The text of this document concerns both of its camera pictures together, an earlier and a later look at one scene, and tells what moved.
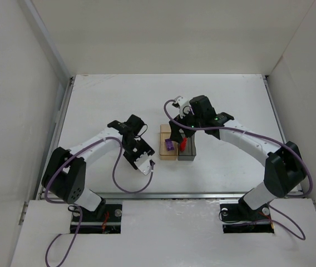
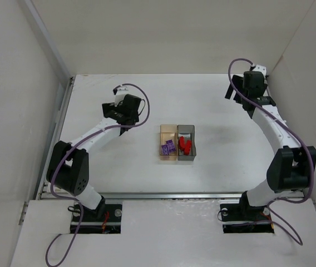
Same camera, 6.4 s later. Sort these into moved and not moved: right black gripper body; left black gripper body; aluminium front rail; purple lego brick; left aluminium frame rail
Moved: right black gripper body; left black gripper body
Not moved: purple lego brick; aluminium front rail; left aluminium frame rail
